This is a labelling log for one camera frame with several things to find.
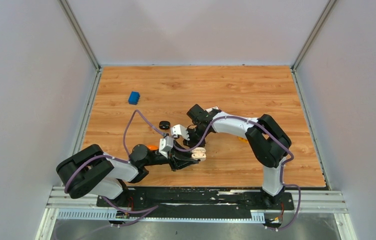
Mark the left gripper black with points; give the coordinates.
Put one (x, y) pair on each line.
(177, 160)

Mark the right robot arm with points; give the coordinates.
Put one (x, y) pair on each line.
(268, 141)

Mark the white earbud charging case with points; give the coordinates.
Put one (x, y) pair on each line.
(198, 154)

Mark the blue toy block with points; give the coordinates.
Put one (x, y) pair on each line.
(134, 98)

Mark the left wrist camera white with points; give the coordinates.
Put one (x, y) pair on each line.
(165, 146)

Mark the orange green toy block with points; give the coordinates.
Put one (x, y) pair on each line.
(152, 147)

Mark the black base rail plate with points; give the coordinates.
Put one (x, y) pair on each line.
(201, 202)

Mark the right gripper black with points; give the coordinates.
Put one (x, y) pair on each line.
(191, 143)

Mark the red pink small box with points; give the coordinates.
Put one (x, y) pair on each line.
(212, 108)

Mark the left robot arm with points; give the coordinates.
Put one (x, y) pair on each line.
(91, 171)

